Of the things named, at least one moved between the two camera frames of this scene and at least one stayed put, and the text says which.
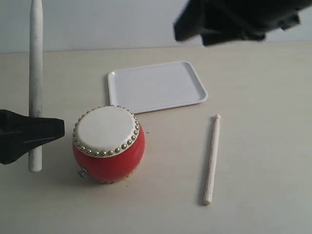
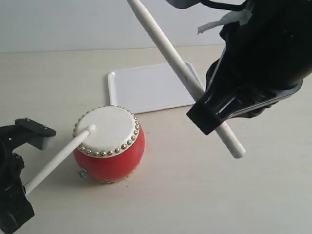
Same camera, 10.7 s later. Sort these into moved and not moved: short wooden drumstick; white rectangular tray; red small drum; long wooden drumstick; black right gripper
Moved: long wooden drumstick; black right gripper; short wooden drumstick
Not moved: red small drum; white rectangular tray
